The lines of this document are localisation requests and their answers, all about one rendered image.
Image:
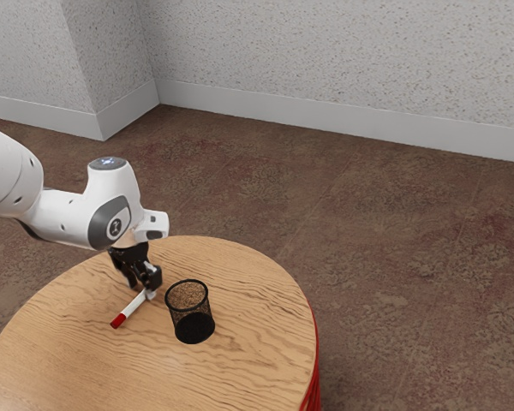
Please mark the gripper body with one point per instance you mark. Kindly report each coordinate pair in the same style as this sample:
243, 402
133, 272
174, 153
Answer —
127, 256

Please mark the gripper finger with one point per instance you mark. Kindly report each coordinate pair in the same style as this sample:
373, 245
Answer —
152, 279
131, 277

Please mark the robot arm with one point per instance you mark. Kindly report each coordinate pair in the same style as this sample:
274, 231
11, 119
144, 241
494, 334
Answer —
64, 214

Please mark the white marker with red cap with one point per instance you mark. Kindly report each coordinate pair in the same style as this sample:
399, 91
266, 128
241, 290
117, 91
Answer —
128, 310

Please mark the black mesh pen holder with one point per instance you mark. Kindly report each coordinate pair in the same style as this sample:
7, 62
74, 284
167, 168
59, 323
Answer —
189, 311

